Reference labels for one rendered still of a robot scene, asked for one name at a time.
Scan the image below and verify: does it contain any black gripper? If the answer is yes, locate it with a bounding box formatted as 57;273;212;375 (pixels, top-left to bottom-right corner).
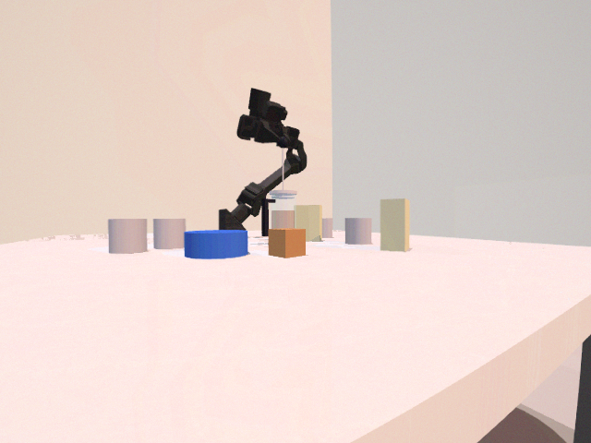
236;114;300;150

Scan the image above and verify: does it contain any brown cube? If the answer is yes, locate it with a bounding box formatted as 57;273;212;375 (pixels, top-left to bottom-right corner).
268;228;306;258

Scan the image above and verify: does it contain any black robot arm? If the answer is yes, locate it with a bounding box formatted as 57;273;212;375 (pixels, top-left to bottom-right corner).
230;88;307;223

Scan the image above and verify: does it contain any blue short cylinder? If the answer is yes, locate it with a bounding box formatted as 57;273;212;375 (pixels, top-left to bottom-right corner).
185;230;247;259

